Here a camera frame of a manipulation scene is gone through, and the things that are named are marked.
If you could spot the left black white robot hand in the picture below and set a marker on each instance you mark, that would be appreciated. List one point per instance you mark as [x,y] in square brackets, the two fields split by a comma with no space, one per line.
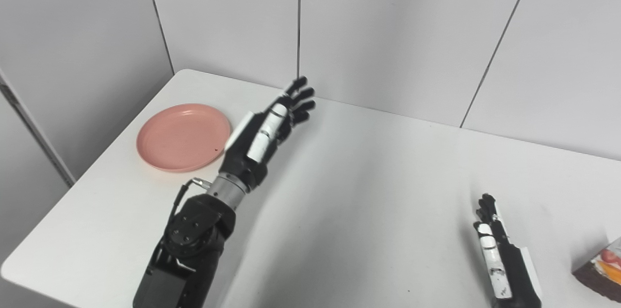
[247,162]

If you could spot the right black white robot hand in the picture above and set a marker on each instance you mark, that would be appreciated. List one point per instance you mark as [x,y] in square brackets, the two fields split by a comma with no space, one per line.
[514,274]

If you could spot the chocolate cake slice with fruit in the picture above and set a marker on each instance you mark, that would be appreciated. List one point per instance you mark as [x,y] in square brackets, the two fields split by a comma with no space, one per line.
[599,279]

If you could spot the pink round plate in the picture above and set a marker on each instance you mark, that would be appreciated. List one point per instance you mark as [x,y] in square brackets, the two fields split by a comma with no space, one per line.
[179,138]

